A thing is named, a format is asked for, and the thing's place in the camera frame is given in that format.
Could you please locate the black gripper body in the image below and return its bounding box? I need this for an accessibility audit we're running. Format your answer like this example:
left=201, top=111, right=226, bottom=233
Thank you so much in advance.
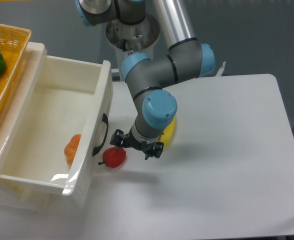
left=123, top=131, right=155, bottom=151

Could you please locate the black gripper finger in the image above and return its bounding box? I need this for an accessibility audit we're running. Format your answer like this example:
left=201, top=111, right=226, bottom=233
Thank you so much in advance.
left=142, top=142, right=164, bottom=160
left=109, top=129, right=126, bottom=152

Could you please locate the white top drawer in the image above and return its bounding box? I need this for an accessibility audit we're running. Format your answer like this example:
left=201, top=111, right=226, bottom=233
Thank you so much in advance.
left=0, top=56, right=113, bottom=207

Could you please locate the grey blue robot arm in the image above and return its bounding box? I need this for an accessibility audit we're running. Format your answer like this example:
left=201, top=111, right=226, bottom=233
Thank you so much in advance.
left=75, top=0, right=216, bottom=158

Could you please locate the white drawer cabinet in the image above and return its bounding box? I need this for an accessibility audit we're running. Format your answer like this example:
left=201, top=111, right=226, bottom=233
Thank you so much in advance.
left=0, top=42, right=49, bottom=211

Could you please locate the yellow toy banana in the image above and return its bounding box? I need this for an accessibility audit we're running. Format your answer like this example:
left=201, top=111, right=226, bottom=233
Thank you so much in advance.
left=157, top=116, right=177, bottom=149

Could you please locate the red toy pepper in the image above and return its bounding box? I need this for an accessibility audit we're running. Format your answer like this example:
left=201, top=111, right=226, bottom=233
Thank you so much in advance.
left=98, top=146, right=127, bottom=168

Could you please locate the orange toy pepper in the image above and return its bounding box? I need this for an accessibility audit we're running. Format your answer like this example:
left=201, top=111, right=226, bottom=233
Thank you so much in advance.
left=64, top=134, right=82, bottom=166

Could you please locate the yellow woven basket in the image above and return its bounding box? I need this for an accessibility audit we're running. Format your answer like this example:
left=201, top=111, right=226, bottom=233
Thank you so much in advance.
left=0, top=24, right=32, bottom=116

